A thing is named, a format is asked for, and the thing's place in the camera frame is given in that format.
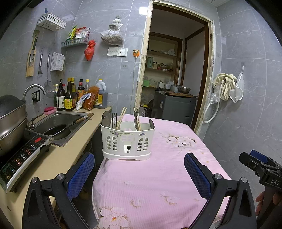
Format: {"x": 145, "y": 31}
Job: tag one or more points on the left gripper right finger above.
{"x": 240, "y": 210}

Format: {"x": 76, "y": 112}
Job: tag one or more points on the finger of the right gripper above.
{"x": 259, "y": 156}

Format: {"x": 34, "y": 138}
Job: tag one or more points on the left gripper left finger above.
{"x": 38, "y": 211}

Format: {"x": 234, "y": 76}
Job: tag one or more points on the white utensil holder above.
{"x": 127, "y": 143}

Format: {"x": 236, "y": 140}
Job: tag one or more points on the metal peeler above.
{"x": 114, "y": 120}

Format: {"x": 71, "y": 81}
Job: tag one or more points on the steel spoon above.
{"x": 151, "y": 124}
{"x": 106, "y": 119}

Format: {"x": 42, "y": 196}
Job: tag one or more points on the right hand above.
{"x": 276, "y": 200}

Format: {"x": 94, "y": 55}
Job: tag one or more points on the beige countertop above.
{"x": 57, "y": 160}

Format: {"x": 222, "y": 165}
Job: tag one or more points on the induction cooker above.
{"x": 21, "y": 156}

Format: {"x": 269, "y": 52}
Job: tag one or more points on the pink floral tablecloth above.
{"x": 157, "y": 192}

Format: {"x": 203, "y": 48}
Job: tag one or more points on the clear plastic bag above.
{"x": 236, "y": 94}

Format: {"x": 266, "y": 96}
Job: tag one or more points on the black frying pan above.
{"x": 62, "y": 131}

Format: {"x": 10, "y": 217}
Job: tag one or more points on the cream rubber gloves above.
{"x": 227, "y": 81}

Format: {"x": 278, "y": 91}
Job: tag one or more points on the grey refrigerator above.
{"x": 173, "y": 108}

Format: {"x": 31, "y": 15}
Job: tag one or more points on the steel sink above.
{"x": 59, "y": 118}

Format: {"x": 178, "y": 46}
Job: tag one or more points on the pink sponge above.
{"x": 50, "y": 110}

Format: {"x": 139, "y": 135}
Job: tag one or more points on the large steel wok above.
{"x": 13, "y": 121}

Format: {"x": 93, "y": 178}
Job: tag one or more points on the steel bowl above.
{"x": 184, "y": 90}

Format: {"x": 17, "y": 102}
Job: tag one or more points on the white snack packet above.
{"x": 82, "y": 101}

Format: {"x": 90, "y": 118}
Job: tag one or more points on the dark sauce bottle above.
{"x": 60, "y": 95}
{"x": 68, "y": 99}

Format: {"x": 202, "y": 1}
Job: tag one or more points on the steel pot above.
{"x": 174, "y": 88}

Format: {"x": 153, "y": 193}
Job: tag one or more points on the orange spice packet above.
{"x": 91, "y": 98}

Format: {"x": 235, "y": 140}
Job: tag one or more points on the large soy sauce jug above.
{"x": 101, "y": 101}

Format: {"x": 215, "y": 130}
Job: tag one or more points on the red cap sauce bottle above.
{"x": 80, "y": 89}

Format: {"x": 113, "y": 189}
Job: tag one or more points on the yellow cap clear bottle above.
{"x": 86, "y": 86}

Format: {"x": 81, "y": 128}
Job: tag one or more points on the green box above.
{"x": 146, "y": 83}

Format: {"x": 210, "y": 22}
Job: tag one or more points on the white tissue box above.
{"x": 57, "y": 62}

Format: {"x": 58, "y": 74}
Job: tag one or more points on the wooden knife holder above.
{"x": 32, "y": 54}

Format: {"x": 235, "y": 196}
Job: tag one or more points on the wooden door frame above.
{"x": 209, "y": 56}

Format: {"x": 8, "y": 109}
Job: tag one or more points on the wire mesh strainer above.
{"x": 48, "y": 85}

